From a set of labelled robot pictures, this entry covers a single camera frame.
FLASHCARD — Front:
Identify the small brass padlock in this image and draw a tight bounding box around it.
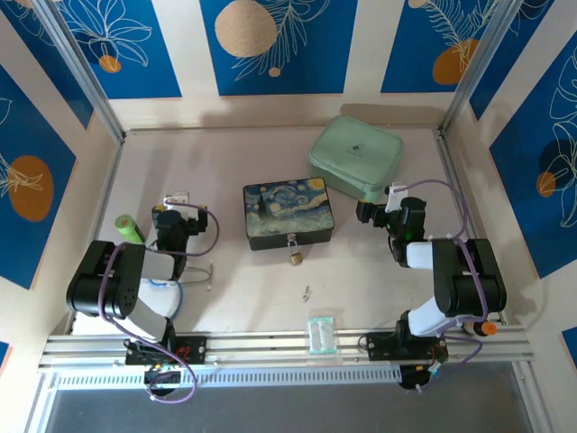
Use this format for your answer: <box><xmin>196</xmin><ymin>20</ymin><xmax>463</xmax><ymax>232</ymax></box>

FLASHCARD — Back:
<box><xmin>287</xmin><ymin>233</ymin><xmax>304</xmax><ymax>267</ymax></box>

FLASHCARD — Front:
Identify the green tape roll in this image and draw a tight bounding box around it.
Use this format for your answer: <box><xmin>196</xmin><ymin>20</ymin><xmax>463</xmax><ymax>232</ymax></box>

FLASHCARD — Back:
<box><xmin>114</xmin><ymin>213</ymin><xmax>147</xmax><ymax>247</ymax></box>

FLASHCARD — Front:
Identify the mint green zip pouch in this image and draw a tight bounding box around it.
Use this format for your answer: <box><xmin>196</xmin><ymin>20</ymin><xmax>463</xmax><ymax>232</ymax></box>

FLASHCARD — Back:
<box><xmin>308</xmin><ymin>115</ymin><xmax>405</xmax><ymax>204</ymax></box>

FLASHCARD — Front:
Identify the starry night painted tin box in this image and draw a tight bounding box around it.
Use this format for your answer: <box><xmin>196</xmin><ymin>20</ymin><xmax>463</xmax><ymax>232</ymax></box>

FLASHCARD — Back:
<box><xmin>242</xmin><ymin>177</ymin><xmax>338</xmax><ymax>253</ymax></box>

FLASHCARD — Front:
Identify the clear plastic packet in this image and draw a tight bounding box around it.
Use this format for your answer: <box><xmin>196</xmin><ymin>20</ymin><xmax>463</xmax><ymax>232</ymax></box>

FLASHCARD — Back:
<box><xmin>305</xmin><ymin>315</ymin><xmax>339</xmax><ymax>358</ymax></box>

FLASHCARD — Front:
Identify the black left controller board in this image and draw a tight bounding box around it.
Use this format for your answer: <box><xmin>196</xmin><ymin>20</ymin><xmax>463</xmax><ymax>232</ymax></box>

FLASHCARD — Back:
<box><xmin>142</xmin><ymin>365</ymin><xmax>184</xmax><ymax>398</ymax></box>

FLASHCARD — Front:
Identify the black controller board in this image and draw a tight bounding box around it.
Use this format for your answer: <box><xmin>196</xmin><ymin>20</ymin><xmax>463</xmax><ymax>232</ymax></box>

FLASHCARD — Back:
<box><xmin>142</xmin><ymin>365</ymin><xmax>184</xmax><ymax>398</ymax></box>
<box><xmin>398</xmin><ymin>364</ymin><xmax>445</xmax><ymax>393</ymax></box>

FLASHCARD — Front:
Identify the black right controller board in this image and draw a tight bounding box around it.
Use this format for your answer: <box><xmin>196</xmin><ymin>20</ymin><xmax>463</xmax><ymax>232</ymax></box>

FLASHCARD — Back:
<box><xmin>398</xmin><ymin>364</ymin><xmax>445</xmax><ymax>393</ymax></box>

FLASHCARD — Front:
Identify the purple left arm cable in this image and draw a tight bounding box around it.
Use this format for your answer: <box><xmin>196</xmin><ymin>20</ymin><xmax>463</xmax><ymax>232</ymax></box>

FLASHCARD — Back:
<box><xmin>92</xmin><ymin>202</ymin><xmax>221</xmax><ymax>405</ymax></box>

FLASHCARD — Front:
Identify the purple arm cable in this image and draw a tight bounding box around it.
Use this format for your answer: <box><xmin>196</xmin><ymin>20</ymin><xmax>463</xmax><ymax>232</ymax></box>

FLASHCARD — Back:
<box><xmin>92</xmin><ymin>202</ymin><xmax>221</xmax><ymax>405</ymax></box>
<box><xmin>391</xmin><ymin>179</ymin><xmax>492</xmax><ymax>393</ymax></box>

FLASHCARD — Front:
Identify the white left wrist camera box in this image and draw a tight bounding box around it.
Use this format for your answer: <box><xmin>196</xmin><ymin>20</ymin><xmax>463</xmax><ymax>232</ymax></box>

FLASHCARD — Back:
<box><xmin>162</xmin><ymin>190</ymin><xmax>192</xmax><ymax>211</ymax></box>

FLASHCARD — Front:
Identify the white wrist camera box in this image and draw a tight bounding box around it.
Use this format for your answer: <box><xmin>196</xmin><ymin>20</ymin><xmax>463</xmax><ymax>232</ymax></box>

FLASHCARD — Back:
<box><xmin>162</xmin><ymin>190</ymin><xmax>192</xmax><ymax>211</ymax></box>
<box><xmin>385</xmin><ymin>182</ymin><xmax>409</xmax><ymax>214</ymax></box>

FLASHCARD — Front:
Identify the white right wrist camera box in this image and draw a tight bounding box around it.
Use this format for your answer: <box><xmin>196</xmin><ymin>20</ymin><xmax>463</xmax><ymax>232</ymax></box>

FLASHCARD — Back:
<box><xmin>385</xmin><ymin>182</ymin><xmax>409</xmax><ymax>214</ymax></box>

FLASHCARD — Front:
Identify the thin grey cable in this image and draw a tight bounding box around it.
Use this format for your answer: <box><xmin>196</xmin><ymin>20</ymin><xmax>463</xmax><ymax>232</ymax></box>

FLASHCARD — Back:
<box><xmin>182</xmin><ymin>263</ymin><xmax>215</xmax><ymax>292</ymax></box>

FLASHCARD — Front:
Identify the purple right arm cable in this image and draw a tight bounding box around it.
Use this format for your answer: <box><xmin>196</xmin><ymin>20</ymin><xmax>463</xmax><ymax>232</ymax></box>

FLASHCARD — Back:
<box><xmin>391</xmin><ymin>179</ymin><xmax>492</xmax><ymax>393</ymax></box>

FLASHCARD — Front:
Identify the aluminium table side rail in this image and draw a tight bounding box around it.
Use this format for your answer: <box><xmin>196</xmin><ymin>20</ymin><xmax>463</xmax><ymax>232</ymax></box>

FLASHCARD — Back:
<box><xmin>434</xmin><ymin>128</ymin><xmax>509</xmax><ymax>324</ymax></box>
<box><xmin>66</xmin><ymin>134</ymin><xmax>126</xmax><ymax>336</ymax></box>

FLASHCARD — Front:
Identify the blue cable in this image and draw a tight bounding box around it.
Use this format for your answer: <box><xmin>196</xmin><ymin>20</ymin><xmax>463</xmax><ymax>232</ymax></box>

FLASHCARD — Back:
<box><xmin>151</xmin><ymin>278</ymin><xmax>185</xmax><ymax>324</ymax></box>

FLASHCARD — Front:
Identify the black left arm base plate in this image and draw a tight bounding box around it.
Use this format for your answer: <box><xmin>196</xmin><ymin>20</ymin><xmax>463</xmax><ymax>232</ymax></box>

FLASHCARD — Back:
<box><xmin>124</xmin><ymin>334</ymin><xmax>210</xmax><ymax>367</ymax></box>

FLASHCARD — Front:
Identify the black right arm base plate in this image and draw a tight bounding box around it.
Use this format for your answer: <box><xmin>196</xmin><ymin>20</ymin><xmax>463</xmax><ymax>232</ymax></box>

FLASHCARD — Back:
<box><xmin>363</xmin><ymin>331</ymin><xmax>450</xmax><ymax>363</ymax></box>

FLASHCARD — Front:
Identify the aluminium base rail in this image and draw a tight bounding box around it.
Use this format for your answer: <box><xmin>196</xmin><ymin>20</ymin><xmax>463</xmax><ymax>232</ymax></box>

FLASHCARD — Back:
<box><xmin>38</xmin><ymin>327</ymin><xmax>536</xmax><ymax>369</ymax></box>

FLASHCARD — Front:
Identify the aluminium frame post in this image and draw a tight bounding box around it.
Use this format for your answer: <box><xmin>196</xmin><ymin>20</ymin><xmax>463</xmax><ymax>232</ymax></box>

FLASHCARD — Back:
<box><xmin>33</xmin><ymin>0</ymin><xmax>126</xmax><ymax>143</ymax></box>
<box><xmin>438</xmin><ymin>0</ymin><xmax>529</xmax><ymax>136</ymax></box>

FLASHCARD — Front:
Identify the slotted grey cable tray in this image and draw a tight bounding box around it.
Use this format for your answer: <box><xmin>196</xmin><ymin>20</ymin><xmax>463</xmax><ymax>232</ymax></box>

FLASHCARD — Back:
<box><xmin>53</xmin><ymin>364</ymin><xmax>403</xmax><ymax>391</ymax></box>

